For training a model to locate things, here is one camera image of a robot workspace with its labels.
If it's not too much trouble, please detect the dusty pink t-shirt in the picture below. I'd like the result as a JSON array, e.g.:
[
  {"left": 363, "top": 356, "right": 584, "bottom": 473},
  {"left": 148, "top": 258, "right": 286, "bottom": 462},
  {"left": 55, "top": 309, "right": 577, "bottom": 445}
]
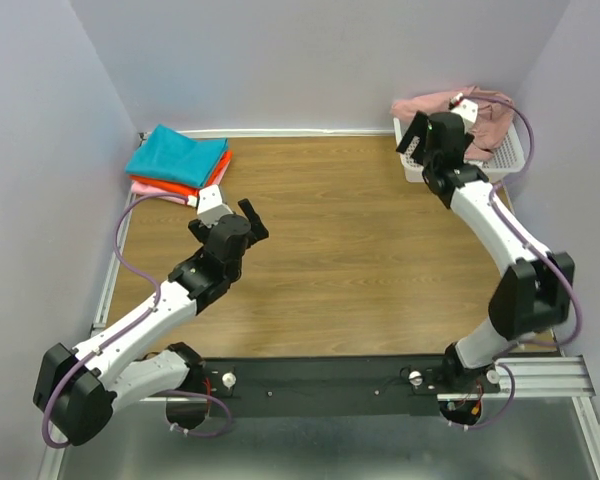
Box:
[{"left": 391, "top": 86, "right": 514, "bottom": 162}]

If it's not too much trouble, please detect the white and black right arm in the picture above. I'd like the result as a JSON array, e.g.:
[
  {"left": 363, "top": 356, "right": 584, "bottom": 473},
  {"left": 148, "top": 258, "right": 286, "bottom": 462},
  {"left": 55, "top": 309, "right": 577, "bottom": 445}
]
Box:
[{"left": 396, "top": 103, "right": 582, "bottom": 389}]

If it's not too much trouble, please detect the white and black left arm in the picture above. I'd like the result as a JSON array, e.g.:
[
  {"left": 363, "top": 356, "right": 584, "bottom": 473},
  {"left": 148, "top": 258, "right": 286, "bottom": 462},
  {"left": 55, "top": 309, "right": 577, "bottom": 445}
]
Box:
[{"left": 33, "top": 210, "right": 269, "bottom": 449}]

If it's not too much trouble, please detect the folded orange t-shirt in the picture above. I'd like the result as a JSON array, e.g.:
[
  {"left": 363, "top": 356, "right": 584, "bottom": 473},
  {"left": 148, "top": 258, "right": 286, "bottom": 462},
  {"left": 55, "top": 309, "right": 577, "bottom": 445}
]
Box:
[{"left": 129, "top": 149, "right": 234, "bottom": 199}]

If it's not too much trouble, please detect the folded teal t-shirt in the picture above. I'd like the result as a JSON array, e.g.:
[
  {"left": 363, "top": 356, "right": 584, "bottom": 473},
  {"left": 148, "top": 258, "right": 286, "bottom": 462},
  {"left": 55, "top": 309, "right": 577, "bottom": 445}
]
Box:
[{"left": 125, "top": 125, "right": 229, "bottom": 188}]

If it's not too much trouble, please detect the folded light pink t-shirt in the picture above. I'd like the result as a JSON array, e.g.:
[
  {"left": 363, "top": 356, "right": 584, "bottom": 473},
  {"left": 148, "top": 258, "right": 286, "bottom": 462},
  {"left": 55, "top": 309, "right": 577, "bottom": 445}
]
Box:
[{"left": 131, "top": 176, "right": 200, "bottom": 197}]

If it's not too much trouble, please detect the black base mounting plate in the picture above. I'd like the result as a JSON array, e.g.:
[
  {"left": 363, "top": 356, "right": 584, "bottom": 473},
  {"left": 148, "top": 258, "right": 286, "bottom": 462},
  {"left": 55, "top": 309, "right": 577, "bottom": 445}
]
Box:
[{"left": 180, "top": 354, "right": 500, "bottom": 418}]

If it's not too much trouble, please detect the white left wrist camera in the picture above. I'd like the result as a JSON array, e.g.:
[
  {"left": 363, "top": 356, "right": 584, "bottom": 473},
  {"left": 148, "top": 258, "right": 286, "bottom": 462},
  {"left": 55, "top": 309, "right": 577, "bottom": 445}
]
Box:
[{"left": 196, "top": 185, "right": 234, "bottom": 227}]

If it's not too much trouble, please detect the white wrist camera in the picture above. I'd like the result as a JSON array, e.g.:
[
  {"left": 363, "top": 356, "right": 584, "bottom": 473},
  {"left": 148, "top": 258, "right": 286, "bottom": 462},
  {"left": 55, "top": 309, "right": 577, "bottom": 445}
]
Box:
[
  {"left": 196, "top": 185, "right": 234, "bottom": 227},
  {"left": 449, "top": 93, "right": 479, "bottom": 132}
]

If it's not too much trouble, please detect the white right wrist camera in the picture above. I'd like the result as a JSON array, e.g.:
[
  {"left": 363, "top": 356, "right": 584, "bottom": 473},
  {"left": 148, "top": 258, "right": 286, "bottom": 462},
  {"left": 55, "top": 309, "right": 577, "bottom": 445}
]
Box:
[{"left": 449, "top": 93, "right": 479, "bottom": 132}]

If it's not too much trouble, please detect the aluminium left side rail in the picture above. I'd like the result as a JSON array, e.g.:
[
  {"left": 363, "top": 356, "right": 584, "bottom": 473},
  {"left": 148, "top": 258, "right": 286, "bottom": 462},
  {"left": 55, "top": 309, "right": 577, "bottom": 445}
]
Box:
[{"left": 90, "top": 213, "right": 131, "bottom": 336}]

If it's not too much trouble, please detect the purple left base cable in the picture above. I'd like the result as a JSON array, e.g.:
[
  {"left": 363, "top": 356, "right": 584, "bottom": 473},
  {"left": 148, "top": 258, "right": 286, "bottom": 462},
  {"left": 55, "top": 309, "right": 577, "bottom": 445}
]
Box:
[{"left": 165, "top": 389, "right": 235, "bottom": 439}]

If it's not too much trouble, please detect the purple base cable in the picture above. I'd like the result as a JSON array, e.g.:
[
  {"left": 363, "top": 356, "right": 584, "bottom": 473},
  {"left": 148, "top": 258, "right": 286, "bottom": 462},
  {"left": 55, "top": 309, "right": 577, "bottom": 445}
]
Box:
[
  {"left": 447, "top": 363, "right": 517, "bottom": 432},
  {"left": 165, "top": 389, "right": 235, "bottom": 439}
]

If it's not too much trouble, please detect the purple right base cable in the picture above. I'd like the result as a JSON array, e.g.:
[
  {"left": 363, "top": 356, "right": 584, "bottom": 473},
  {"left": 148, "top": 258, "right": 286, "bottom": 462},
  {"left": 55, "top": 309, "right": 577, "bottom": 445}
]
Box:
[{"left": 447, "top": 363, "right": 517, "bottom": 432}]

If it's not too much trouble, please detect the aluminium extrusion rail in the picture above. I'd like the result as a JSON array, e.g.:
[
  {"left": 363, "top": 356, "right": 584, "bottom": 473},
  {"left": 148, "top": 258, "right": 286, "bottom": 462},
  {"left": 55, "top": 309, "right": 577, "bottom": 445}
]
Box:
[{"left": 491, "top": 356, "right": 595, "bottom": 398}]

